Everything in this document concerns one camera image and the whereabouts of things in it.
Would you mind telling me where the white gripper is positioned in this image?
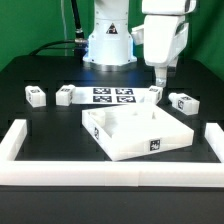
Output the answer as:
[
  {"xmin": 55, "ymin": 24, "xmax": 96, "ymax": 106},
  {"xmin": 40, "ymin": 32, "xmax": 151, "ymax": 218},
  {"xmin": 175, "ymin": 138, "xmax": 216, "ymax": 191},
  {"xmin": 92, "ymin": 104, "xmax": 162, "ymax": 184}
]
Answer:
[{"xmin": 131, "ymin": 15, "xmax": 189, "ymax": 88}]

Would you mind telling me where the white square table top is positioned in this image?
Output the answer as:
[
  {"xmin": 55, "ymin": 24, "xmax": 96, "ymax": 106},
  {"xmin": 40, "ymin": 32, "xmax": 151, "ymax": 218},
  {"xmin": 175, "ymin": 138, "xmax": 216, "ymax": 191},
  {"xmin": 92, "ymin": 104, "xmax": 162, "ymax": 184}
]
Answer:
[{"xmin": 82, "ymin": 103, "xmax": 194, "ymax": 161}]

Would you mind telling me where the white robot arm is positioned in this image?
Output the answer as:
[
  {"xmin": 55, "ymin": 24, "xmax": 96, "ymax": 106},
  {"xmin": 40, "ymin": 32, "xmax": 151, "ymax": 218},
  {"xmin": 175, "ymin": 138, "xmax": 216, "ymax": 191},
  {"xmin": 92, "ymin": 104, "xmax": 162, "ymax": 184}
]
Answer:
[{"xmin": 83, "ymin": 0, "xmax": 197, "ymax": 87}]

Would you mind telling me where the white U-shaped fence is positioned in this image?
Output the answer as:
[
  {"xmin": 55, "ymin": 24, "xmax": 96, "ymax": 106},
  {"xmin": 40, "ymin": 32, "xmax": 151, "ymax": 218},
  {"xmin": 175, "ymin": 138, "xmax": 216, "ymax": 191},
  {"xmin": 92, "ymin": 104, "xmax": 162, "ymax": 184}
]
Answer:
[{"xmin": 0, "ymin": 119, "xmax": 224, "ymax": 188}]

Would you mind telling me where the white marker base plate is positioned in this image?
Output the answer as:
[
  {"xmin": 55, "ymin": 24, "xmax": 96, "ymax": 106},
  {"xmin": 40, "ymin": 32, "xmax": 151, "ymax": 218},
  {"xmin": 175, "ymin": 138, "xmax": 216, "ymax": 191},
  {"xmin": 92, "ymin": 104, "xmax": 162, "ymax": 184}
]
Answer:
[{"xmin": 72, "ymin": 87, "xmax": 147, "ymax": 104}]

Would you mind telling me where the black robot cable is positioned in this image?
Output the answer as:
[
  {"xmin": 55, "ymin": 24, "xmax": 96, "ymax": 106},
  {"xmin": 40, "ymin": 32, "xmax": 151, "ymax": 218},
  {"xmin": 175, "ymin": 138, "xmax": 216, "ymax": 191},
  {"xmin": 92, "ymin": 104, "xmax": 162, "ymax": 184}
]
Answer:
[{"xmin": 29, "ymin": 0, "xmax": 89, "ymax": 57}]

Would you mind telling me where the thin grey cable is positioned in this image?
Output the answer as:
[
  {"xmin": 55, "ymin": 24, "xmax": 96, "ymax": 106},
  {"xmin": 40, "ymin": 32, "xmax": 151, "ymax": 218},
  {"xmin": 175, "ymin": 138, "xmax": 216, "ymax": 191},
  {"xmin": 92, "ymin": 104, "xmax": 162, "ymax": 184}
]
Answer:
[{"xmin": 60, "ymin": 0, "xmax": 69, "ymax": 57}]

